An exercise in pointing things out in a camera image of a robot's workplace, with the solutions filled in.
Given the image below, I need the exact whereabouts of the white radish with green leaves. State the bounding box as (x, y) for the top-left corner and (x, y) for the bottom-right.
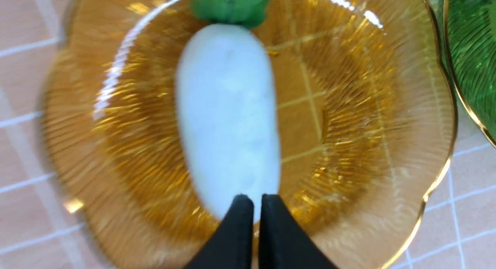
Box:
(175, 0), (281, 223)

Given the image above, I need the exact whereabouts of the green glass plate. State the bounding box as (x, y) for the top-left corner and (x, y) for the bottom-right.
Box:
(427, 0), (496, 145)

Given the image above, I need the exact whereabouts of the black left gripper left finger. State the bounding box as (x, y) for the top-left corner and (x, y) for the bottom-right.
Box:
(185, 194), (254, 269)

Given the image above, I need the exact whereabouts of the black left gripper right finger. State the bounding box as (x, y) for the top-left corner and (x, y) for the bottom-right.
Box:
(258, 194), (337, 269)

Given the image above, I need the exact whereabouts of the amber glass plate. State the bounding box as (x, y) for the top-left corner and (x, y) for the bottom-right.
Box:
(42, 0), (457, 269)

